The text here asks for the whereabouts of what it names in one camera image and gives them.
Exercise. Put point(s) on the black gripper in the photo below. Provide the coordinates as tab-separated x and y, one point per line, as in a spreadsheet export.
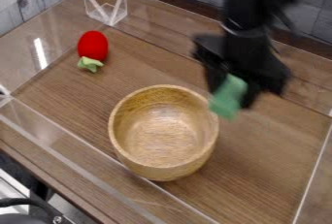
246	58

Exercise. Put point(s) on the green rectangular block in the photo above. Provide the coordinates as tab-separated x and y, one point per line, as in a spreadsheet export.
224	100

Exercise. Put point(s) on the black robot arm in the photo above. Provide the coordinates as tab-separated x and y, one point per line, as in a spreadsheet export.
246	18

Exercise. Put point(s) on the wooden brown bowl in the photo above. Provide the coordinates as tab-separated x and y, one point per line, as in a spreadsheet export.
163	132

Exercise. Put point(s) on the red plush strawberry toy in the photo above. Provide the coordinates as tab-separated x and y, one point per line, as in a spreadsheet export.
92	49

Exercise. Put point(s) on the clear acrylic corner bracket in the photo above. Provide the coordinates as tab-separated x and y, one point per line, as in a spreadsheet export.
105	13

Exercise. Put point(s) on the clear acrylic tray wall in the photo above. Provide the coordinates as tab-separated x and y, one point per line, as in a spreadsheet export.
52	130

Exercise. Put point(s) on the black metal mount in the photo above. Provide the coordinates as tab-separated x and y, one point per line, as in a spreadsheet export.
45	212

